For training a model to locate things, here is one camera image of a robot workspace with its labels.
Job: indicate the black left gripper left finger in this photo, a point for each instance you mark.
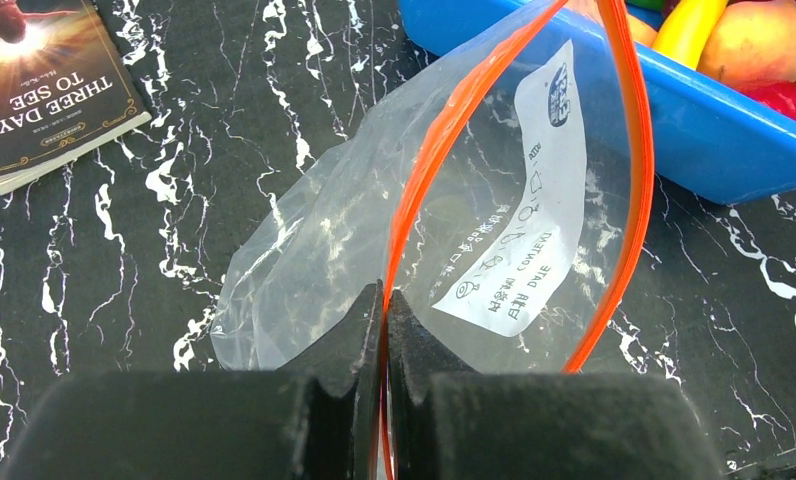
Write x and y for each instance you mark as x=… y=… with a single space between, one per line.
x=313 y=418

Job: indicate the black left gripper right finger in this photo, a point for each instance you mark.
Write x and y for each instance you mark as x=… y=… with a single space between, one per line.
x=544 y=430

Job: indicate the clear zip bag orange seal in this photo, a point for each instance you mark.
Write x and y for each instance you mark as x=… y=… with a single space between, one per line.
x=494 y=204

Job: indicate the yellow banana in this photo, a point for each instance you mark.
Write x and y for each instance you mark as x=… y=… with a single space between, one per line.
x=686 y=28

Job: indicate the blue plastic bin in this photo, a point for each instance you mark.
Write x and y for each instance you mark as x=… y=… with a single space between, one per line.
x=709 y=139

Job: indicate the dark paperback book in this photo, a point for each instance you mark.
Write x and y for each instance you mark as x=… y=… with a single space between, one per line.
x=64 y=89

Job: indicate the peach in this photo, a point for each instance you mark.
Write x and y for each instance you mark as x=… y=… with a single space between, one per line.
x=753 y=43

